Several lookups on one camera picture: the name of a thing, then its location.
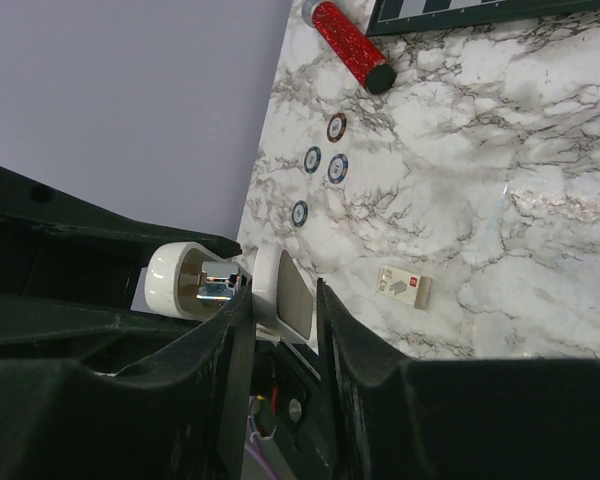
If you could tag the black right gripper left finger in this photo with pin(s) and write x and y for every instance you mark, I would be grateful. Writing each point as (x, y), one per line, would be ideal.
(179, 413)

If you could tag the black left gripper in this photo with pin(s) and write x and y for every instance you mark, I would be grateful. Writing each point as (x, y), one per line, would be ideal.
(69, 269)

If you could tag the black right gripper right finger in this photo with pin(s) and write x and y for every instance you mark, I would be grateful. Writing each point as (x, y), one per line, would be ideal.
(393, 417)

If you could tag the white stapler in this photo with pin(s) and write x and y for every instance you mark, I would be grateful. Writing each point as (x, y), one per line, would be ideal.
(187, 281)

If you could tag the small staple box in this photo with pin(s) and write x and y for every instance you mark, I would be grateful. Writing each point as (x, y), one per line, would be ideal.
(407, 287)

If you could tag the blue poker chip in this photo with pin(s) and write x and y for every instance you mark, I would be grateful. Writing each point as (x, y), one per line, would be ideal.
(312, 159)
(299, 213)
(337, 169)

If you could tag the red glitter toy microphone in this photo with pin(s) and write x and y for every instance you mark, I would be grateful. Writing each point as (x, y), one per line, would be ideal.
(360, 56)

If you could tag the black white chessboard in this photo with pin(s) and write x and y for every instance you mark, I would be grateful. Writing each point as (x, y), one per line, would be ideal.
(394, 17)

